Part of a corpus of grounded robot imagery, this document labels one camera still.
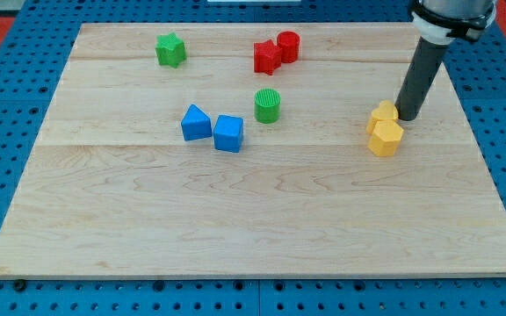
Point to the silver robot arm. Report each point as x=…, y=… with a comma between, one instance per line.
x=440, y=22

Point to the red star block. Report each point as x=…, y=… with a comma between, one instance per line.
x=267, y=57

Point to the green star block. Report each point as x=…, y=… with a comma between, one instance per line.
x=170, y=50

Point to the wooden board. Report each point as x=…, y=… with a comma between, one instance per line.
x=111, y=189

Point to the blue cube block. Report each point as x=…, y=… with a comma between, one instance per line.
x=228, y=133

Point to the green cylinder block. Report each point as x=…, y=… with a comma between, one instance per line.
x=267, y=105

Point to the blue triangle block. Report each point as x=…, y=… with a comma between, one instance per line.
x=196, y=124

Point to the red cylinder block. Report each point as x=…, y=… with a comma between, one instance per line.
x=289, y=43

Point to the yellow hexagon block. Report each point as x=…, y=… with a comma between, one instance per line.
x=385, y=138

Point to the yellow heart block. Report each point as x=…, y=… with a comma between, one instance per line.
x=386, y=110

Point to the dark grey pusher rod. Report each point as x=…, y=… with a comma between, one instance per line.
x=421, y=73

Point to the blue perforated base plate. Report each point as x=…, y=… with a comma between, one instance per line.
x=32, y=57

